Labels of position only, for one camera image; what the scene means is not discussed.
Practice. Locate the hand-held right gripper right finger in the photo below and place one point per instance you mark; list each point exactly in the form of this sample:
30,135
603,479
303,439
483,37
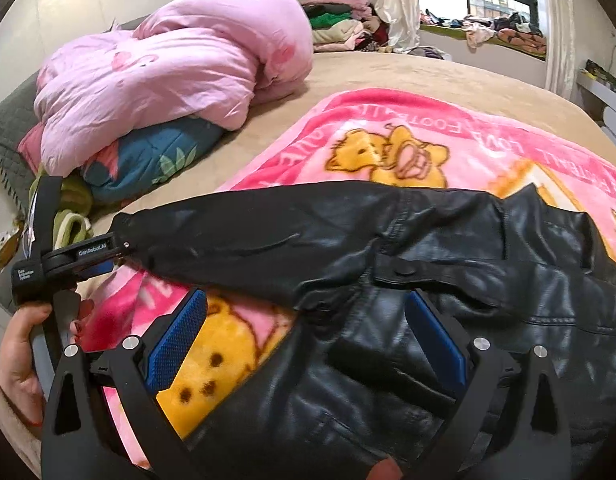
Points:
435,345

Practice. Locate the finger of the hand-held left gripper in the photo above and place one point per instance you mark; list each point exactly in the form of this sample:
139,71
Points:
95,269
88,252

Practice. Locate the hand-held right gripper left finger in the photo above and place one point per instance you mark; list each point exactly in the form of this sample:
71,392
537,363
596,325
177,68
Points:
178,340

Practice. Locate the black leather jacket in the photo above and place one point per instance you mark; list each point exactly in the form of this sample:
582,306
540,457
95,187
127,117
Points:
368,280

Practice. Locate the person's left forearm beige sleeve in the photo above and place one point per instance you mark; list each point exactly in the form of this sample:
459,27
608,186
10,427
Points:
8,435

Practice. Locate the pile of clothes on windowsill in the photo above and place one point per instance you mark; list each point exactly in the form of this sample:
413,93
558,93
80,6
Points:
493,27

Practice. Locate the stack of folded clothes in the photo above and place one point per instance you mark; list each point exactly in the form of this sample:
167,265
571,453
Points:
338,25

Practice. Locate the person's left hand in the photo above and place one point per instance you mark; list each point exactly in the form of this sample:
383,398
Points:
15,360

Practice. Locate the green towel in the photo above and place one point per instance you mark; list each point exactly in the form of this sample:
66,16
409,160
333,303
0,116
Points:
70,210

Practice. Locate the blue floral quilt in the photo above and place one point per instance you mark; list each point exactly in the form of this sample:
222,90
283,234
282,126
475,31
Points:
148,160

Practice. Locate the grey quilted pillow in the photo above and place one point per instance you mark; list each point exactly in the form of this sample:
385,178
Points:
10,125

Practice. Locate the pink comforter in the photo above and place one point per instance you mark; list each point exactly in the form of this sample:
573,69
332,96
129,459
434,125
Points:
173,75

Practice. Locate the pink printed blanket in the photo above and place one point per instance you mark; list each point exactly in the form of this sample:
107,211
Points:
403,130

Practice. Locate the beige bed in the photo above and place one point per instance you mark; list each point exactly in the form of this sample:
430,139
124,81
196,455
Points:
398,70

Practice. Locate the white shelf unit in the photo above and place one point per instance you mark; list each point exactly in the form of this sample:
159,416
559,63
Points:
605,100

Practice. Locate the white curtain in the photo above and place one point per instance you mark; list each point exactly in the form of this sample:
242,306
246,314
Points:
395,0
560,30

